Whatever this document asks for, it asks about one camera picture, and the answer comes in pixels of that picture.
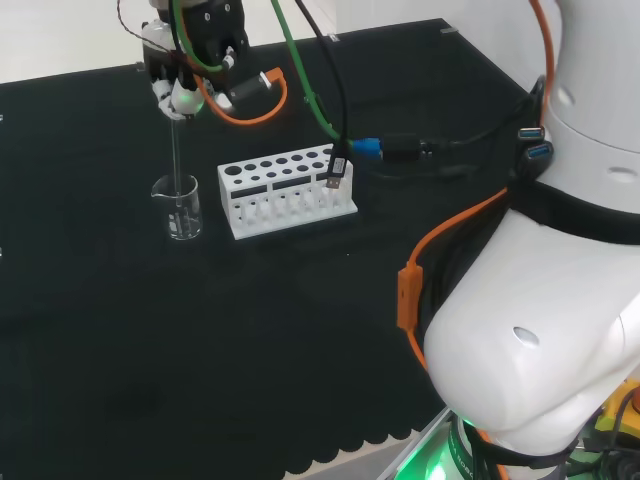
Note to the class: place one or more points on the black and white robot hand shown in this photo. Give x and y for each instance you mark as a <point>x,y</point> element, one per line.
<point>187,100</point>

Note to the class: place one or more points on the clear glass rod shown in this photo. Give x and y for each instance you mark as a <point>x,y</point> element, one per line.
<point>176,160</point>

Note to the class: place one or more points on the clear glass beaker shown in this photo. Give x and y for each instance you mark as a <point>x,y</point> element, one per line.
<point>185,220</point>

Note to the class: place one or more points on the white test tube rack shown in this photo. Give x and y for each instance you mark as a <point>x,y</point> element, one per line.
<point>260,225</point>

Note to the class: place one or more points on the black bench cloth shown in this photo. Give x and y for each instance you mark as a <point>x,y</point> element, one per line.
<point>150,325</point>

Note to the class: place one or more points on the blue USB plug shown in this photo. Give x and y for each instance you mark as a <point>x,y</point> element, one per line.
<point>531,133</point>
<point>539,151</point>

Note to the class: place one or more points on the yellow stop button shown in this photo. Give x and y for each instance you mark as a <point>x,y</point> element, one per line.
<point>625,400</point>

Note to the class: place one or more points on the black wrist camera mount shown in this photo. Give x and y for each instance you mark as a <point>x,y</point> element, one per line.
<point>215,25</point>

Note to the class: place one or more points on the grey metal base plate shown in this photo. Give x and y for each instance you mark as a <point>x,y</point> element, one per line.
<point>400,465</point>

